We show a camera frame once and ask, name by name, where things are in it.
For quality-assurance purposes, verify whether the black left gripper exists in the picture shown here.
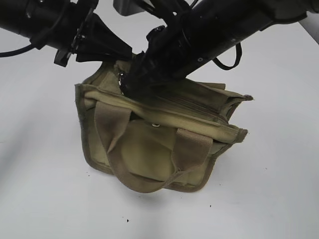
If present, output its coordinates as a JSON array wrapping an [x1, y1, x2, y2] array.
[[54, 13, 133, 67]]

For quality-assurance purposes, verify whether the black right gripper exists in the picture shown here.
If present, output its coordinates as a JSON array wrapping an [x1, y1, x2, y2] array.
[[124, 24, 189, 98]]

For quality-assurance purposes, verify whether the metal zipper pull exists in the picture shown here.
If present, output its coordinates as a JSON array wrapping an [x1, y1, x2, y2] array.
[[118, 71, 126, 94]]

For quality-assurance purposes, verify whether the olive yellow canvas bag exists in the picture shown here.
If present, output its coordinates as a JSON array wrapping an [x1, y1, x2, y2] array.
[[75, 60, 252, 193]]

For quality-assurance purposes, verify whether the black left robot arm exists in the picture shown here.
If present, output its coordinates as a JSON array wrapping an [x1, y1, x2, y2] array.
[[0, 0, 132, 67]]

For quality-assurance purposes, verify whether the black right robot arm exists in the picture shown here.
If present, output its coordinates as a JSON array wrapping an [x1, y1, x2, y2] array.
[[120, 0, 319, 97]]

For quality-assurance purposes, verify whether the black cable left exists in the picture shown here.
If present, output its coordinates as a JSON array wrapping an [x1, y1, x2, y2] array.
[[0, 43, 33, 57]]

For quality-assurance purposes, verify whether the black cable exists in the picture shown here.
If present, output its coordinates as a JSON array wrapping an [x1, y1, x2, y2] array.
[[0, 43, 33, 57], [214, 42, 243, 71]]

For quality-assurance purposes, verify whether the black cable right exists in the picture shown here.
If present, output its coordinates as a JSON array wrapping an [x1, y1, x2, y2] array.
[[214, 42, 243, 71]]

